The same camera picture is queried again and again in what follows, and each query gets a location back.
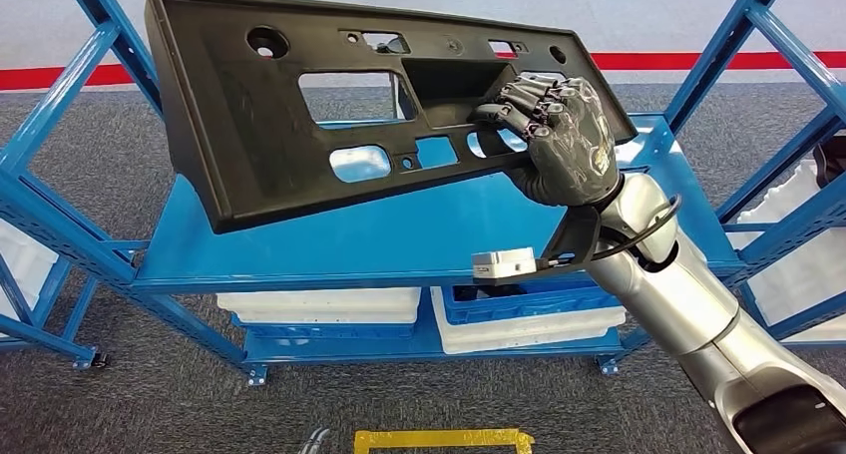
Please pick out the blue plastic crate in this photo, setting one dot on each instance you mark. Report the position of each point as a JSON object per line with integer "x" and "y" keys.
{"x": 529, "y": 307}

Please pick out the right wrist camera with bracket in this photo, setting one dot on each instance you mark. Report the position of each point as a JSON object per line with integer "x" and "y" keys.
{"x": 502, "y": 262}

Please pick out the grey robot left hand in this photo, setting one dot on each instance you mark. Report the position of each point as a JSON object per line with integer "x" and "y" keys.
{"x": 316, "y": 441}

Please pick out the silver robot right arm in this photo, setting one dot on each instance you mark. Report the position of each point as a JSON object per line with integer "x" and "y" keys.
{"x": 667, "y": 299}

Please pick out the black rack caster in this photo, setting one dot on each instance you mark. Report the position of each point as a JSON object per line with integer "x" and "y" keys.
{"x": 98, "y": 361}

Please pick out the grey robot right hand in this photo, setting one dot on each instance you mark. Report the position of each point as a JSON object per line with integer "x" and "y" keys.
{"x": 568, "y": 153}

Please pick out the black plastic panel part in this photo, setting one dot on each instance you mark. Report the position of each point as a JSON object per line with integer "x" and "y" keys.
{"x": 231, "y": 140}

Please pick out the black part in crate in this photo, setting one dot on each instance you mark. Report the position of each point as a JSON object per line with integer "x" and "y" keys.
{"x": 489, "y": 292}

